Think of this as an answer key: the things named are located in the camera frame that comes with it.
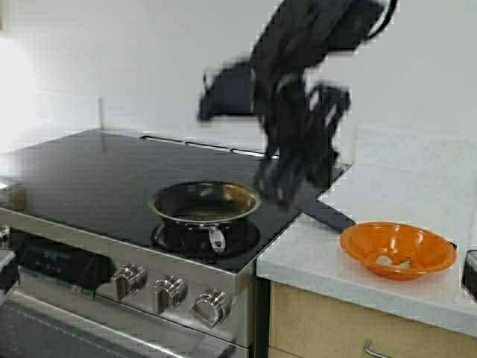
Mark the black appliance at right edge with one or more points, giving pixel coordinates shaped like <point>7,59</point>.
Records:
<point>469,278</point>

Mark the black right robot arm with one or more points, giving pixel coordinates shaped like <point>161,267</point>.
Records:
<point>301,34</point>

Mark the far left stove knob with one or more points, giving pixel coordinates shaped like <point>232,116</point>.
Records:
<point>5,237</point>

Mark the right steel stove knob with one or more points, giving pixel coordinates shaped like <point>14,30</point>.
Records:
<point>211,307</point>

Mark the stainless steel oven front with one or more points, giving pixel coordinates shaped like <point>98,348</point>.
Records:
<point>66,274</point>

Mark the left steel stove knob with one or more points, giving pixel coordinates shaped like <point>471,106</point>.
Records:
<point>128,279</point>

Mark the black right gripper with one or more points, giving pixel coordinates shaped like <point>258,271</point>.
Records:
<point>299,124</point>

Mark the middle steel stove knob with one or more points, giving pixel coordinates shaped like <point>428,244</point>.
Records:
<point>167,293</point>

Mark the steel drawer handle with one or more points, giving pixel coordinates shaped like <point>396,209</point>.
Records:
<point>372,353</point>

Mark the black spatula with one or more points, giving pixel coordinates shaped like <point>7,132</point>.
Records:
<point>308,203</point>

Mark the black glass stove cooktop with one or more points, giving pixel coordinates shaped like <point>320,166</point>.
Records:
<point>102,184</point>

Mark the wooden cabinet drawer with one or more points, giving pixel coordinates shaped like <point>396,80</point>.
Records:
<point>305,324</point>

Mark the steel stove knob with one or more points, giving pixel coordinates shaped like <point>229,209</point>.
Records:
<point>167,293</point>
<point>211,307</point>
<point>128,279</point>

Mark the orange plastic bowl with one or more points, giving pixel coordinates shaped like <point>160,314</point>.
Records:
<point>429,252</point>

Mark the raw shrimp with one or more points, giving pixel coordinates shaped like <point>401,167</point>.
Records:
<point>394,263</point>

